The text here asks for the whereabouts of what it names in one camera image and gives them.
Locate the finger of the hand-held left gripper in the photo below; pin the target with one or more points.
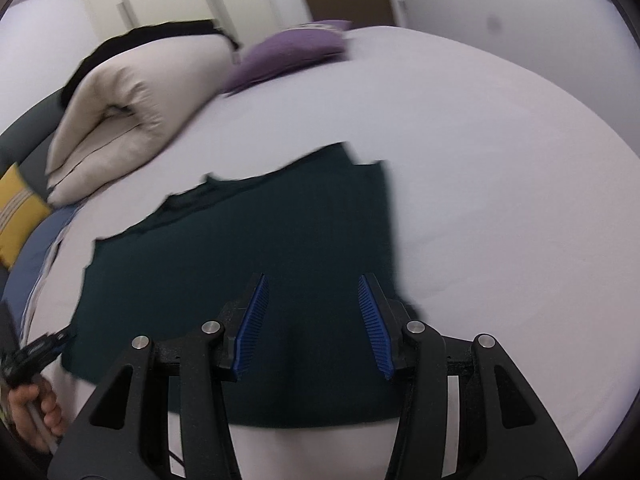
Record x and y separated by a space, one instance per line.
57 342

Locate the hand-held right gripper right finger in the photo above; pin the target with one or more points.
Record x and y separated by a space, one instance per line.
375 330

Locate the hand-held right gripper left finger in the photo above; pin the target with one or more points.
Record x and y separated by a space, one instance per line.
250 330

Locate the dark green sweater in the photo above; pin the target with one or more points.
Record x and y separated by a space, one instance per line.
275 220

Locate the person's left hand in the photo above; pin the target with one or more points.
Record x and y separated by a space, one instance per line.
45 412

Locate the blue pillow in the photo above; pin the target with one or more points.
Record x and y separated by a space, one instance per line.
30 270

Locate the yellow cushion with patterned band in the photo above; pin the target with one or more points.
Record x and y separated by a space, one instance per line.
17 215

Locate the bed with grey headboard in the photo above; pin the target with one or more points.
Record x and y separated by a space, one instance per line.
500 185

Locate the folded beige duvet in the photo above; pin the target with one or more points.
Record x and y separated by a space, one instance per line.
150 95

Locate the purple cushion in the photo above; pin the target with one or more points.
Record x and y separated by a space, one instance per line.
285 52

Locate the black cloth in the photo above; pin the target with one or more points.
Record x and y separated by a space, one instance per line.
150 32

